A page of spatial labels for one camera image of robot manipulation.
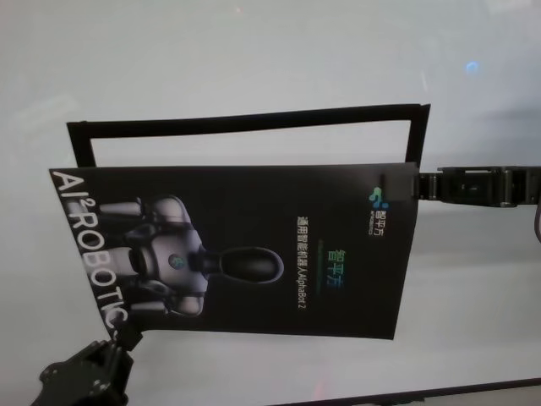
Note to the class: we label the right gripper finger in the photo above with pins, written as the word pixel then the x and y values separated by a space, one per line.
pixel 401 186

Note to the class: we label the black robot print poster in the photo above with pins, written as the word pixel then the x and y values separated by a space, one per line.
pixel 253 254

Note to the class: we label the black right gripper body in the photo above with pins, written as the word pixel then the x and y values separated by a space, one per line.
pixel 486 186

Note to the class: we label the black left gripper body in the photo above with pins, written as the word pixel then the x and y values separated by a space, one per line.
pixel 93 376

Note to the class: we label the dark table edge trim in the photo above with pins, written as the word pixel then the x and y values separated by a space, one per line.
pixel 507 387

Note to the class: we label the black tape frame outline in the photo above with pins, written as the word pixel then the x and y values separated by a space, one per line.
pixel 253 120

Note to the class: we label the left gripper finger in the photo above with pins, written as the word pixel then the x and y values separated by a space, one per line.
pixel 129 338

